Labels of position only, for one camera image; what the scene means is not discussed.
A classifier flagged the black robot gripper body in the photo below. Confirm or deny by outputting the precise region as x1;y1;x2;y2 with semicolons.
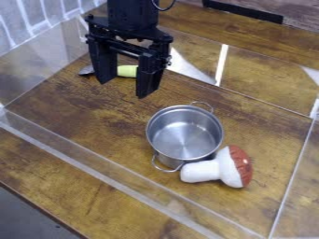
85;0;174;59

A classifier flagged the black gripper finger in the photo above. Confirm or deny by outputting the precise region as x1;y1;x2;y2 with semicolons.
137;53;172;99
87;37;118;84

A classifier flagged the silver metal pot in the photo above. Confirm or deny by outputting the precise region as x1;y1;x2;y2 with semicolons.
146;101;225;173

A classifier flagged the white and red plush mushroom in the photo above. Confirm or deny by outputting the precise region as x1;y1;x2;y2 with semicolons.
180;145;254;188

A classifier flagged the black bar in background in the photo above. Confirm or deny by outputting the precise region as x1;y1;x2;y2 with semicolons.
202;0;285;24

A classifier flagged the yellow handled metal spoon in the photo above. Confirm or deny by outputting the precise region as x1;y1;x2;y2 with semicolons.
79;65;138;77

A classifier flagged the black coiled cable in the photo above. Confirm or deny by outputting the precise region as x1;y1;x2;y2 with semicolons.
151;0;178;12

